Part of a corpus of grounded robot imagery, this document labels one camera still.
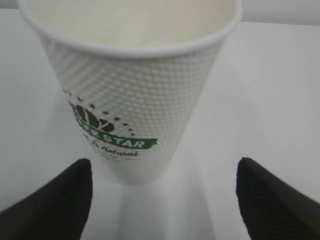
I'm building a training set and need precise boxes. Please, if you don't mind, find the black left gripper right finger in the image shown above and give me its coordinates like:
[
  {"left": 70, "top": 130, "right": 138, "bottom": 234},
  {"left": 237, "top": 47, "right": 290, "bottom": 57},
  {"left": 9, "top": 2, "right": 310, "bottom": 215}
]
[{"left": 236, "top": 157, "right": 320, "bottom": 240}]

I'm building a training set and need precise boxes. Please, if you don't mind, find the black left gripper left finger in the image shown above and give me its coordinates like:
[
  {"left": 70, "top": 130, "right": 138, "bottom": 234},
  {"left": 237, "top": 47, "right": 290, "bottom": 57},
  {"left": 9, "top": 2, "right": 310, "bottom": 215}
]
[{"left": 0, "top": 158, "right": 93, "bottom": 240}]

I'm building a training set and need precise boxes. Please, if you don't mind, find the white embossed paper cup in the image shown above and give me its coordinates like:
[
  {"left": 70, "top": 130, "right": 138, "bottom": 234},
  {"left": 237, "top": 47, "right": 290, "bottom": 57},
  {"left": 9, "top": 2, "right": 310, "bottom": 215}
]
[{"left": 18, "top": 0, "right": 242, "bottom": 185}]

